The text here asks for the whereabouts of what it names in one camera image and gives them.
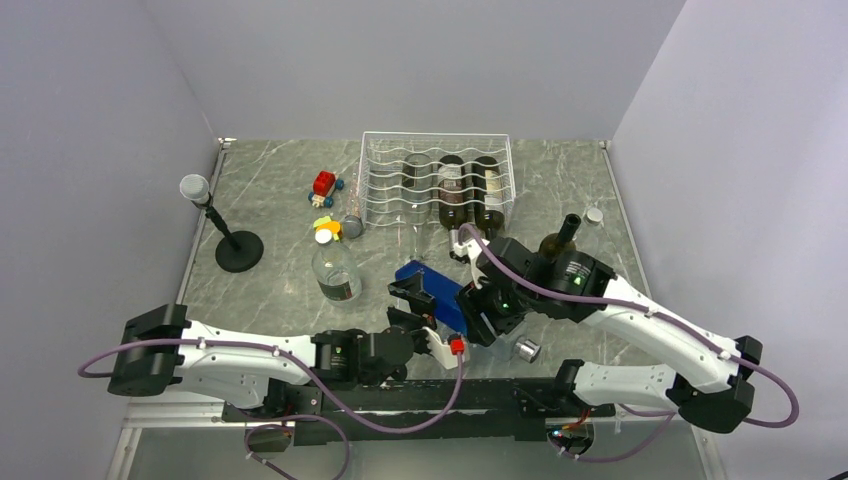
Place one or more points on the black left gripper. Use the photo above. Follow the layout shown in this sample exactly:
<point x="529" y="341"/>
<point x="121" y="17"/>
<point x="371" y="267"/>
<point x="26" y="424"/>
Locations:
<point x="422" y="313"/>

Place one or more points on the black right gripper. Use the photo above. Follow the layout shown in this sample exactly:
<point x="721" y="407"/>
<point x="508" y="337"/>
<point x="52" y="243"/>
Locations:
<point x="473" y="302"/>

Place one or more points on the blue square water bottle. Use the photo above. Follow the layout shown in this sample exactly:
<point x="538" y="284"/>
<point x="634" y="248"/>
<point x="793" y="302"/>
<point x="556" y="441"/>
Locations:
<point x="517" y="344"/>

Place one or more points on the dark green wine bottle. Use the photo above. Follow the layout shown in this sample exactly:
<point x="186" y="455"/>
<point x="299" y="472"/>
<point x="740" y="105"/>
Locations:
<point x="451" y="194"/>
<point x="488" y="190"/>

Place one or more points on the clear glass wine bottle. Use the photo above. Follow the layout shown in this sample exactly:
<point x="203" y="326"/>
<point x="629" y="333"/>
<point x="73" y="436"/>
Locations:
<point x="415" y="191"/>

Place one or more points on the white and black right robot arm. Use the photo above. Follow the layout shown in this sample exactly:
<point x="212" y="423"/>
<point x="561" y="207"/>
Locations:
<point x="699" y="375"/>

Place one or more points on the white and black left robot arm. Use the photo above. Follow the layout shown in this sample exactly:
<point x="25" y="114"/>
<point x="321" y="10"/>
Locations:
<point x="163" y="349"/>

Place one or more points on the clear round glass bottle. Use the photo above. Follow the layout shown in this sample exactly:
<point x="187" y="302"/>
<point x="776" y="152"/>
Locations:
<point x="335" y="269"/>

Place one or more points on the small silver cap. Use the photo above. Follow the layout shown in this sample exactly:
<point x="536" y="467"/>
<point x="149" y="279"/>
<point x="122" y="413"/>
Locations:
<point x="593" y="216"/>

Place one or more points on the colourful toy block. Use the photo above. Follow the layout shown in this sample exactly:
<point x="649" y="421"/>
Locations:
<point x="329" y="224"/>

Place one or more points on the grey microphone on stand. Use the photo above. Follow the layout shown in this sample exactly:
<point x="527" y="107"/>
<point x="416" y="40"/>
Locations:
<point x="238" y="251"/>

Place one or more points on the red toy block car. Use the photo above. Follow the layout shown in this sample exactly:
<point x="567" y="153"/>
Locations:
<point x="324" y="186"/>

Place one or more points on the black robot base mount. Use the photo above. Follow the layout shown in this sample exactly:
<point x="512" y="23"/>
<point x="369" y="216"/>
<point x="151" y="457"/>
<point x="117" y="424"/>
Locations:
<point x="518" y="408"/>

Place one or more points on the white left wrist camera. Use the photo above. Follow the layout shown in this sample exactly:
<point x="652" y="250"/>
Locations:
<point x="450" y="352"/>

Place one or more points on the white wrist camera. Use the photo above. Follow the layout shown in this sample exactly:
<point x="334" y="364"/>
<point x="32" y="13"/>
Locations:
<point x="468" y="252"/>
<point x="450" y="352"/>

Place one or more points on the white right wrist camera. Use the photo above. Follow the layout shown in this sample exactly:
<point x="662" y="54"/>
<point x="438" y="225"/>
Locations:
<point x="468" y="252"/>

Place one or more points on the white wire wine rack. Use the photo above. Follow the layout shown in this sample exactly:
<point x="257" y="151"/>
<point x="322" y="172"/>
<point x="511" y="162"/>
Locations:
<point x="382" y="158"/>

